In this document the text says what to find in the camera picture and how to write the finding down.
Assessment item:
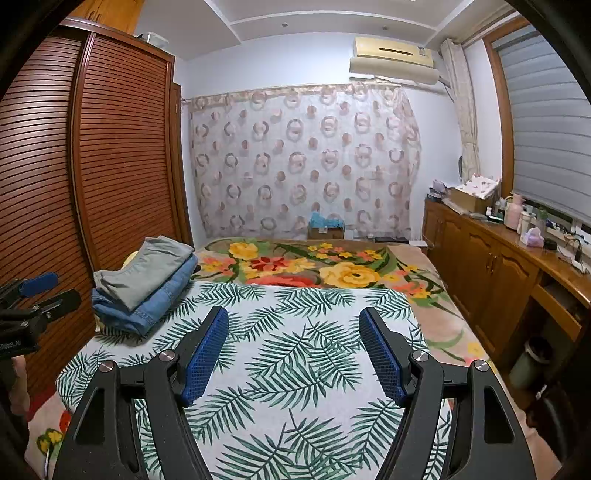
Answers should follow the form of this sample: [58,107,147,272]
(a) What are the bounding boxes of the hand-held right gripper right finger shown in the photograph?
[359,307,541,480]

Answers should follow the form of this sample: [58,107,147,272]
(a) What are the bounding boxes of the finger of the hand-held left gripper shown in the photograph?
[28,290,82,333]
[0,272,59,301]

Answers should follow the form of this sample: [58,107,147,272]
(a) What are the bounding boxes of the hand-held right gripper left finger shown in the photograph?
[52,305,230,480]

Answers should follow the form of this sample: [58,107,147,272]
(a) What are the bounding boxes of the grey pants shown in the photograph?
[93,236,195,311]

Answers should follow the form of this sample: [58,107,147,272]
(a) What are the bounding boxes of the person's left forearm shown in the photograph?
[0,360,31,467]

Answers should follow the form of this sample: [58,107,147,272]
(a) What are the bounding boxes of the person's left hand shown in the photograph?
[10,356,29,416]

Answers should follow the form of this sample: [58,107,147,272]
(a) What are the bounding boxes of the folded blue jeans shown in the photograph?
[91,256,199,335]

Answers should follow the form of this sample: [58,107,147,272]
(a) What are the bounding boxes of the leaf print bed sheet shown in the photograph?
[55,281,455,480]

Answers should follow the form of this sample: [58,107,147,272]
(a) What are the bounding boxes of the bed with palm-leaf sheet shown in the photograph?
[28,237,490,467]

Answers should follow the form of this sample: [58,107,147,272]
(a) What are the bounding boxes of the wooden sideboard cabinet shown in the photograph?
[422,196,591,402]

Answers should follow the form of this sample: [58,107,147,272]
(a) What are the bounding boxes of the wooden louvered wardrobe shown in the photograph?
[0,0,195,416]

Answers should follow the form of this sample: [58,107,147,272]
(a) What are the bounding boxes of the grey trash bin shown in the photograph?
[510,337,552,388]

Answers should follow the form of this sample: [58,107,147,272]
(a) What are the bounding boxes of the open cardboard box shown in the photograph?
[450,187,490,212]

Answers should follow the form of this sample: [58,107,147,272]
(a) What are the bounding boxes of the pink thermos bottle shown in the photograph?
[504,194,525,230]

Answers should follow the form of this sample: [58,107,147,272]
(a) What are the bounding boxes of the white spotted cloth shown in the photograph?
[462,174,502,199]

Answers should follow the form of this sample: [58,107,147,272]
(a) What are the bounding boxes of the white power strip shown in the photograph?
[558,244,587,268]

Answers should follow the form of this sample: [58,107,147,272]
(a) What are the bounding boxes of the beige tied window curtain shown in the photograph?
[440,39,481,181]

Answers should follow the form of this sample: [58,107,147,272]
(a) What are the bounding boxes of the grey window blind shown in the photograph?
[496,23,591,227]

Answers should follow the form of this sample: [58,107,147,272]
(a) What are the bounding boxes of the cream air conditioner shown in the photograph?
[348,36,439,86]

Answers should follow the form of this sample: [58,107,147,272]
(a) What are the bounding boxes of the ring print curtain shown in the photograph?
[187,83,422,241]

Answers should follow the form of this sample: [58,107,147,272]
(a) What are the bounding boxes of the wooden window frame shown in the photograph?
[482,28,591,232]

